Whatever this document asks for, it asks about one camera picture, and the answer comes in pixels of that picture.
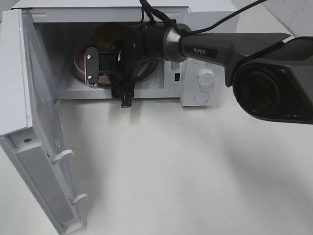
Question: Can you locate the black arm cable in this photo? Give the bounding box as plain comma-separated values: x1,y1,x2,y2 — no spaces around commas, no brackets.
139,0,267,35

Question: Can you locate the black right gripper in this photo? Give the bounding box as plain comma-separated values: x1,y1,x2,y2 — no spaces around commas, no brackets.
84,47,137,108

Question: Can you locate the white microwave door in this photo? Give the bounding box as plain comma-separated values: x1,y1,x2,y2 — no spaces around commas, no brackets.
0,9,87,235

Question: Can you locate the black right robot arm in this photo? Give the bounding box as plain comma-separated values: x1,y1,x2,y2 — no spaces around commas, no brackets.
85,22,313,124

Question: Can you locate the white microwave knob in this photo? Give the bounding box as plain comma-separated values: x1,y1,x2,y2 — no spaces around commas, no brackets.
197,69,215,87

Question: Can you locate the round white door button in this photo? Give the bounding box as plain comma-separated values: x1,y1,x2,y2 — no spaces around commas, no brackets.
194,91,209,103

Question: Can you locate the burger with lettuce and tomato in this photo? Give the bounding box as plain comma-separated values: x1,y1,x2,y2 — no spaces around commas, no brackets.
91,23,126,50

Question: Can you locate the pink round plate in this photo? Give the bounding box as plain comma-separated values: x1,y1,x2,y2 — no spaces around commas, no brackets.
73,47,151,76

